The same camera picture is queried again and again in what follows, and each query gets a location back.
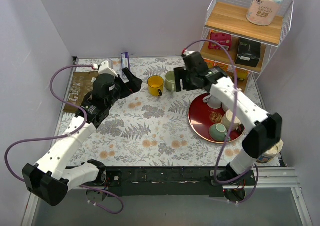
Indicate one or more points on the orange sponge pack upper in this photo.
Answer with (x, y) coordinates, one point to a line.
(241, 74)

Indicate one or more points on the orange sponge pack lower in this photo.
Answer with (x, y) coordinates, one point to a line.
(208, 61)

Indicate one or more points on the aluminium frame rail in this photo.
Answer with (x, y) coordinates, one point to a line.
(268, 196)

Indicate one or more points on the white footed cup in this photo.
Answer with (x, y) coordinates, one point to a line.
(215, 103)

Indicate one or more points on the light green mug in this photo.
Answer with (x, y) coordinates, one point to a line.
(169, 82)

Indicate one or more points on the floral table mat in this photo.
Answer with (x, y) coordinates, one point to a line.
(144, 130)

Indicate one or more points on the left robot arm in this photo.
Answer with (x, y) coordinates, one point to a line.
(49, 178)

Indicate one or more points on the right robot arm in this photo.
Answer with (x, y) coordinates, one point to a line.
(263, 129)

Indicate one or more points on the yellow enamel mug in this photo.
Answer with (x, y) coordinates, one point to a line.
(155, 85)

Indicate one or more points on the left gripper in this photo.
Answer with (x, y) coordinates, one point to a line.
(125, 84)

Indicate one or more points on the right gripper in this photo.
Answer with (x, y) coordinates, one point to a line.
(186, 79)

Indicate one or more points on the purple foil box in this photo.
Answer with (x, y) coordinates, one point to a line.
(125, 60)

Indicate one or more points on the brown coffee bag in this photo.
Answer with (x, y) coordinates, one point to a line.
(81, 84)

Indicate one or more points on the beige ribbed mug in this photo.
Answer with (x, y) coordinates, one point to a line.
(227, 120)

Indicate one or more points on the black box on shelf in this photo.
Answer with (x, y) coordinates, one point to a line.
(248, 52)

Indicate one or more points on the orange sponge pack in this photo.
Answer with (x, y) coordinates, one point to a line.
(241, 74)
(208, 61)

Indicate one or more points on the teal mug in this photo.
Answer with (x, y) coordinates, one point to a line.
(218, 132)

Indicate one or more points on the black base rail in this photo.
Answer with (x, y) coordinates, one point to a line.
(148, 181)

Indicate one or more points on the toilet paper roll on shelf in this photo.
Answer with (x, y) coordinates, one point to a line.
(262, 12)

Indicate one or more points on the red round tray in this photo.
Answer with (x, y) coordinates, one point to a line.
(201, 117)

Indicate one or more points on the orange pink box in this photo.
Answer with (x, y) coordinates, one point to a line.
(222, 38)

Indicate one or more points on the white wire shelf rack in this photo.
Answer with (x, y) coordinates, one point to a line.
(229, 16)

